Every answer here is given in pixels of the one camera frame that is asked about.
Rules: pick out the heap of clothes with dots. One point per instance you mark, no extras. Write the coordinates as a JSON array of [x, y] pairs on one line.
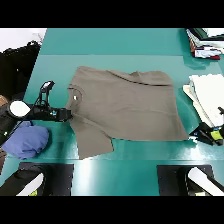
[[206, 51]]

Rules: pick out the stack of white garments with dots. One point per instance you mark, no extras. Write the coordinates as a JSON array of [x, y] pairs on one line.
[[210, 93]]

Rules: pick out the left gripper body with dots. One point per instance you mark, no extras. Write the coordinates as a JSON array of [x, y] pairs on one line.
[[64, 115]]

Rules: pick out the brown T-shirt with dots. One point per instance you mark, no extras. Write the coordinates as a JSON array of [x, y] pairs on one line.
[[133, 106]]

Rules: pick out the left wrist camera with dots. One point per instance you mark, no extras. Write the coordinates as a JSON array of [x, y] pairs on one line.
[[47, 85]]

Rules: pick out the purple garment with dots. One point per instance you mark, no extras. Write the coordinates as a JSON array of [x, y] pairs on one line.
[[25, 140]]

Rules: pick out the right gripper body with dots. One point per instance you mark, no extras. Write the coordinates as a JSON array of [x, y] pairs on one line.
[[213, 135]]

